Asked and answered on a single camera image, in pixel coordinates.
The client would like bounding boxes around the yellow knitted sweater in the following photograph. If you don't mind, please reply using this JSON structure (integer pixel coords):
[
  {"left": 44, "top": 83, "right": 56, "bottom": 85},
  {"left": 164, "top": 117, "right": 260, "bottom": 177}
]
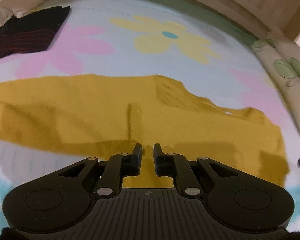
[{"left": 0, "top": 75, "right": 289, "bottom": 187}]

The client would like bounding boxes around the floral pastel bed sheet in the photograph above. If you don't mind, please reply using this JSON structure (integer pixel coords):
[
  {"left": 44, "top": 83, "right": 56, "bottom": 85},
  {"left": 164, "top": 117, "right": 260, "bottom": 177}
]
[{"left": 0, "top": 0, "right": 300, "bottom": 232}]

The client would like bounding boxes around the white floral folded quilt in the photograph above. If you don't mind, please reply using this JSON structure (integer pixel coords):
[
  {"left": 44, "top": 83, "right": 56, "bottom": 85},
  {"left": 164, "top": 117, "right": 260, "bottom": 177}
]
[{"left": 251, "top": 38, "right": 300, "bottom": 135}]

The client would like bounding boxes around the dark striped folded garment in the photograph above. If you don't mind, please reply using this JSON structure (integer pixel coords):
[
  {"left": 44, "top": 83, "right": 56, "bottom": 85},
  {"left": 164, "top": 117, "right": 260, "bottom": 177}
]
[{"left": 0, "top": 5, "right": 70, "bottom": 59}]

